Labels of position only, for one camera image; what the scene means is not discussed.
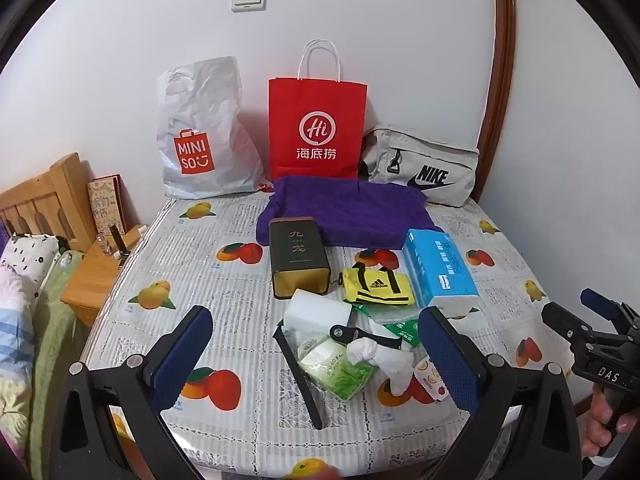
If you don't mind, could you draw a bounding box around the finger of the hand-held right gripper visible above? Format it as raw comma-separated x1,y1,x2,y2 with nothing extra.
580,287,633,322
541,301,599,357

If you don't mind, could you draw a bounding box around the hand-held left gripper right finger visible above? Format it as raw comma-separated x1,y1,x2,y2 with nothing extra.
417,306,584,480

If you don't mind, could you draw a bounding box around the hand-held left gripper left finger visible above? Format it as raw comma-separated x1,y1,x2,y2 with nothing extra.
52,304,216,480

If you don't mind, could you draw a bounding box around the white tissue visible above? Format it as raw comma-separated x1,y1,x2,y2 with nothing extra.
347,337,417,397

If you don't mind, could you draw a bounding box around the small yellow black bag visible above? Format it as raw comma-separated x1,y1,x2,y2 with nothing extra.
341,261,417,307

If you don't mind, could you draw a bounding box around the green tissue pack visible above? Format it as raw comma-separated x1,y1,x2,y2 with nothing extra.
297,336,376,402

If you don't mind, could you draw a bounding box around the white rectangular box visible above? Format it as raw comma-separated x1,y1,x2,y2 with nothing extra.
283,288,353,337

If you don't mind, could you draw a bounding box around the dark green tin box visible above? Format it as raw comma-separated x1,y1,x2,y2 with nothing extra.
268,216,332,301

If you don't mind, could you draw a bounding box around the person's right hand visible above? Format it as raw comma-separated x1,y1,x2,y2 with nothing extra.
582,386,640,461

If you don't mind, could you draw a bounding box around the fruit print small packet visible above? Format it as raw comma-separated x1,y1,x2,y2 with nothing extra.
412,355,445,403

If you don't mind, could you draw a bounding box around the clear plastic bag green label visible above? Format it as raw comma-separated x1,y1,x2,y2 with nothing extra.
359,302,422,352

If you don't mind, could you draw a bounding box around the blue tissue pack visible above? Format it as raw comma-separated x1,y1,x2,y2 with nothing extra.
402,228,480,318

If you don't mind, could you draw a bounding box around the fruit print tablecloth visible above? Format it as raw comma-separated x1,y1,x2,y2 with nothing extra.
80,192,576,480

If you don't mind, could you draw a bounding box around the wooden nightstand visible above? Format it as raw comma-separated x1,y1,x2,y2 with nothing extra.
60,224,147,328

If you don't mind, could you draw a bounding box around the black flat bar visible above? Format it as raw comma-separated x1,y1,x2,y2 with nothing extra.
273,326,324,431

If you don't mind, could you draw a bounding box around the green blanket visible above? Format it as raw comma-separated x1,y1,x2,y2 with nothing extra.
29,252,93,480

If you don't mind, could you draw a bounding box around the pastel patchwork blanket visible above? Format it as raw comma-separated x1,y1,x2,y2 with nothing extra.
0,264,37,453

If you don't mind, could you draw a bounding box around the patterned book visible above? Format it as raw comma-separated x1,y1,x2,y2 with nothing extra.
87,174,127,237

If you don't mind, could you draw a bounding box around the purple towel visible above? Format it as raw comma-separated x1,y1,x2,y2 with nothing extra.
256,176,443,252

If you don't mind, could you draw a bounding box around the grey waist bag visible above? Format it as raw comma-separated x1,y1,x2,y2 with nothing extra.
359,125,480,208

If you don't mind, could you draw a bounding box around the wooden headboard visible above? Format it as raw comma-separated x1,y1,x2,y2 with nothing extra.
0,152,98,252

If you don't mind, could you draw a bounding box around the white plastic shopping bag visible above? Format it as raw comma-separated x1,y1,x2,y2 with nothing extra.
156,56,266,200

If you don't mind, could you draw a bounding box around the red paper bag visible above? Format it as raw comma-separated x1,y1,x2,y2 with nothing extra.
268,39,368,181

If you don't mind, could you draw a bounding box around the brown wooden door frame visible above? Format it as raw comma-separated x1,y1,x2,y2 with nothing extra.
472,0,517,203

